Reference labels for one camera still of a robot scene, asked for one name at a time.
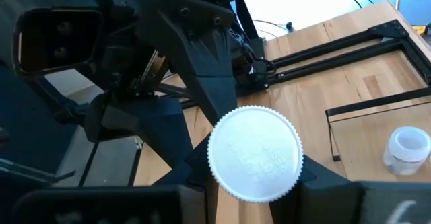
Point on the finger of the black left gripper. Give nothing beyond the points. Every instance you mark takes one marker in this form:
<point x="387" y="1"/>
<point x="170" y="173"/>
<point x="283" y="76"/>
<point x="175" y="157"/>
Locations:
<point x="141" y="119"/>
<point x="202" y="56"/>

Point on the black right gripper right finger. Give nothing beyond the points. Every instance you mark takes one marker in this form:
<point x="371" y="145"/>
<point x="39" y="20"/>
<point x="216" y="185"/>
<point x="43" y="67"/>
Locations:
<point x="336" y="205"/>

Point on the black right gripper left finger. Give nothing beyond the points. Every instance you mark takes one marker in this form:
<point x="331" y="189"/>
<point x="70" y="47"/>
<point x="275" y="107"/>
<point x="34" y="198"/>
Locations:
<point x="188" y="204"/>

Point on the clear bottle white cap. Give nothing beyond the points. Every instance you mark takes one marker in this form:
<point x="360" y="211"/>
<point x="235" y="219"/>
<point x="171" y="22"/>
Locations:
<point x="407" y="150"/>
<point x="256" y="153"/>

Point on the black left wrist camera housing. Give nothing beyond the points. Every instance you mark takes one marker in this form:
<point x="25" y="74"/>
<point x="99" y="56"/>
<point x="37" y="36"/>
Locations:
<point x="57" y="42"/>

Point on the black aluminium rig frame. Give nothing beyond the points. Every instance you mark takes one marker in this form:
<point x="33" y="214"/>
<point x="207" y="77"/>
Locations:
<point x="389" y="29"/>

